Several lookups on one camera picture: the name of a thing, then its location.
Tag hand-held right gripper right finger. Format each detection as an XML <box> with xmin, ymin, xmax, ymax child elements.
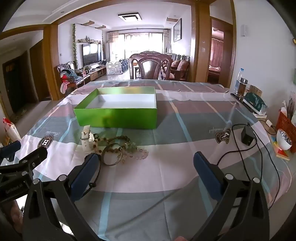
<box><xmin>193</xmin><ymin>152</ymin><xmax>271</xmax><ymax>241</ymax></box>

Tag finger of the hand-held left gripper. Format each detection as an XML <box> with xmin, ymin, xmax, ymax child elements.
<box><xmin>0</xmin><ymin>147</ymin><xmax>48</xmax><ymax>176</ymax></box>
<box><xmin>0</xmin><ymin>140</ymin><xmax>22</xmax><ymax>159</ymax></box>

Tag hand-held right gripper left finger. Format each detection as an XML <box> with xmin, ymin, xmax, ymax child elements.
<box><xmin>22</xmin><ymin>153</ymin><xmax>102</xmax><ymax>241</ymax></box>

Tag metal bangle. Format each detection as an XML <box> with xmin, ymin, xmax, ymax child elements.
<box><xmin>101</xmin><ymin>144</ymin><xmax>124</xmax><ymax>166</ymax></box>

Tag white wrist watch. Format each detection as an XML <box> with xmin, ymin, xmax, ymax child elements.
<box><xmin>80</xmin><ymin>125</ymin><xmax>96</xmax><ymax>153</ymax></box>

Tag brown bead bracelet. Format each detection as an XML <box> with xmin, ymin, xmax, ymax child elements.
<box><xmin>91</xmin><ymin>134</ymin><xmax>132</xmax><ymax>154</ymax></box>

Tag green cardboard box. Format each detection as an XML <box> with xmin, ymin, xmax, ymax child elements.
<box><xmin>73</xmin><ymin>86</ymin><xmax>158</xmax><ymax>129</ymax></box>

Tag colourful wooden board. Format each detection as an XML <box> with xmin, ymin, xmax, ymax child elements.
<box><xmin>268</xmin><ymin>134</ymin><xmax>290</xmax><ymax>161</ymax></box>

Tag white bowl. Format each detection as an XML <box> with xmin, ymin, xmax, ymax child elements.
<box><xmin>276</xmin><ymin>128</ymin><xmax>293</xmax><ymax>151</ymax></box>

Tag pile of clothes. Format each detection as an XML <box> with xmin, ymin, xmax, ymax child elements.
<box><xmin>60</xmin><ymin>68</ymin><xmax>82</xmax><ymax>93</ymax></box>

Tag green tissue box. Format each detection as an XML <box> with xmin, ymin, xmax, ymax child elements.
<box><xmin>242</xmin><ymin>92</ymin><xmax>268</xmax><ymax>116</ymax></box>

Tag wooden armchair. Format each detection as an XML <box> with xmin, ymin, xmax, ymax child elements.
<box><xmin>57</xmin><ymin>61</ymin><xmax>90</xmax><ymax>93</ymax></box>

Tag red plastic basket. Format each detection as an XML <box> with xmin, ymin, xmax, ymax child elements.
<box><xmin>276</xmin><ymin>109</ymin><xmax>296</xmax><ymax>139</ymax></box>

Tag glass jar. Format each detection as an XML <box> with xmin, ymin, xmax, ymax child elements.
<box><xmin>237</xmin><ymin>78</ymin><xmax>248</xmax><ymax>98</ymax></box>

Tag brown cartons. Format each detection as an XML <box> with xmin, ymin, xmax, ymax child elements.
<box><xmin>248</xmin><ymin>85</ymin><xmax>263</xmax><ymax>98</ymax></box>

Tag clear water bottle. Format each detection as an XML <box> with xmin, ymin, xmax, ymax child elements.
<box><xmin>234</xmin><ymin>68</ymin><xmax>244</xmax><ymax>94</ymax></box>

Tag wooden television cabinet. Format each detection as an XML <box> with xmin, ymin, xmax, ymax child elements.
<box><xmin>81</xmin><ymin>66</ymin><xmax>107</xmax><ymax>81</ymax></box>

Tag wooden sofa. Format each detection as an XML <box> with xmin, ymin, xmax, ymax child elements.
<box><xmin>171</xmin><ymin>59</ymin><xmax>190</xmax><ymax>81</ymax></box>

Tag white baby fence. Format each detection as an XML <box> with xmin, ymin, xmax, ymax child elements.
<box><xmin>106</xmin><ymin>61</ymin><xmax>123</xmax><ymax>75</ymax></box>

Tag flat screen television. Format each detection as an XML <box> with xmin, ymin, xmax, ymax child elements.
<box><xmin>83</xmin><ymin>43</ymin><xmax>102</xmax><ymax>66</ymax></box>

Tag green vine garland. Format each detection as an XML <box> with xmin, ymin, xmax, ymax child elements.
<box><xmin>72</xmin><ymin>24</ymin><xmax>79</xmax><ymax>67</ymax></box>

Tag carved wooden dining chair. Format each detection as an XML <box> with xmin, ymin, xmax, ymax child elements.
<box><xmin>129</xmin><ymin>51</ymin><xmax>173</xmax><ymax>80</ymax></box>

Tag square ceiling light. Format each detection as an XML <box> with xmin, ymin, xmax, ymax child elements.
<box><xmin>118</xmin><ymin>13</ymin><xmax>142</xmax><ymax>22</ymax></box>

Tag black power adapter with cable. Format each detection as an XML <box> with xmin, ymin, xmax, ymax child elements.
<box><xmin>217</xmin><ymin>124</ymin><xmax>281</xmax><ymax>209</ymax></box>

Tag pale green bead bracelet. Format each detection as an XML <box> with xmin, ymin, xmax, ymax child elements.
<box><xmin>120</xmin><ymin>141</ymin><xmax>139</xmax><ymax>153</ymax></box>

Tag pink bead bracelet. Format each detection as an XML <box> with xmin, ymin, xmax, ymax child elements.
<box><xmin>120</xmin><ymin>148</ymin><xmax>149</xmax><ymax>164</ymax></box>

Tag framed wall picture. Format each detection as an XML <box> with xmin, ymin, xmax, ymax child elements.
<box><xmin>173</xmin><ymin>18</ymin><xmax>182</xmax><ymax>42</ymax></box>

